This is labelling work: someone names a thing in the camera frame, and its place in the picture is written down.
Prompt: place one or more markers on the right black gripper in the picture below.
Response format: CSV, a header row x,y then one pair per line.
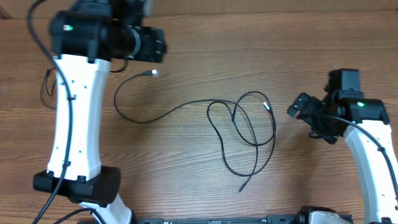
x,y
302,106

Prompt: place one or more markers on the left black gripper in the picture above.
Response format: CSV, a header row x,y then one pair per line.
x,y
157,45

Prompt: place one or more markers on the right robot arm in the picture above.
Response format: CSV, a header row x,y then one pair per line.
x,y
365,126

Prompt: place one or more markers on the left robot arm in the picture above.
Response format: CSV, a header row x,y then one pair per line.
x,y
85,39

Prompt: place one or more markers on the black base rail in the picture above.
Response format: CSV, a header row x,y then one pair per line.
x,y
270,219

